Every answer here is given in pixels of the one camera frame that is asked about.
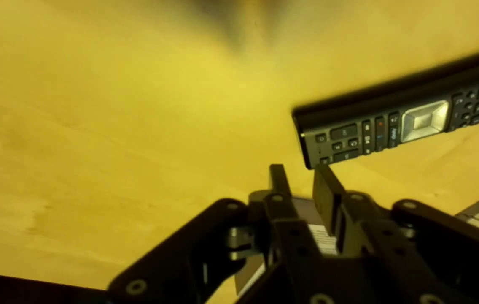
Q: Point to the black remote control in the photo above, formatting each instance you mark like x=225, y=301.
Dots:
x=419, y=121

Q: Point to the light wooden side table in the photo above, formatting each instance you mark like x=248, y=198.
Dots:
x=110, y=141

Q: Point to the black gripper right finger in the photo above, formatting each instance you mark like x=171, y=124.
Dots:
x=375, y=242

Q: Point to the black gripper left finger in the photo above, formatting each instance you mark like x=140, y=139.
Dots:
x=284, y=225

